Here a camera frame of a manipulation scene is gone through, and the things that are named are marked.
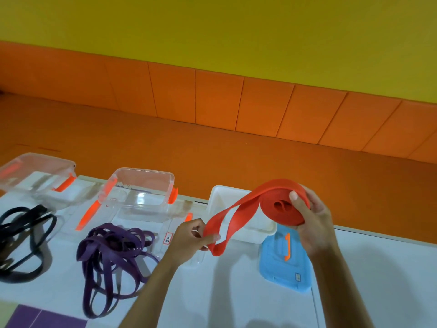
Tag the person's right hand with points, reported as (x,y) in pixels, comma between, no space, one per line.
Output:
(317,228)

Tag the person's left hand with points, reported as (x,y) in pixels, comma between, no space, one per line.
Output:
(186,242)

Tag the person's left thumb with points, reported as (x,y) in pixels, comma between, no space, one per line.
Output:
(211,239)

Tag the person's right thumb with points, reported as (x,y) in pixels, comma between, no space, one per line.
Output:
(297,201)

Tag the red resistance band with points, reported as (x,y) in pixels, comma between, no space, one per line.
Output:
(273,208)

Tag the person's right forearm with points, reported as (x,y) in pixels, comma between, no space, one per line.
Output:
(338,290)

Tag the person's left forearm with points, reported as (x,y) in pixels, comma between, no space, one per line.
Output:
(150,297)

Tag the white plastic box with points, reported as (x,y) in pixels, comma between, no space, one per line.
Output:
(232,208)

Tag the clear lid with white label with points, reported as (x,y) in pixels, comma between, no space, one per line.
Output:
(160,232)

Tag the clear box with orange latches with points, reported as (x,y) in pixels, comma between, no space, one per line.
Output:
(140,191)
(37,175)

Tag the purple resistance band bundle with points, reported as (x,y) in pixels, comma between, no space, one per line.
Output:
(112,249)

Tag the orange padded bench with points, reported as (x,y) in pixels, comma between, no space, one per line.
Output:
(218,133)

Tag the black resistance band bundle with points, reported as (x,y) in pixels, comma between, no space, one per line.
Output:
(24,235)

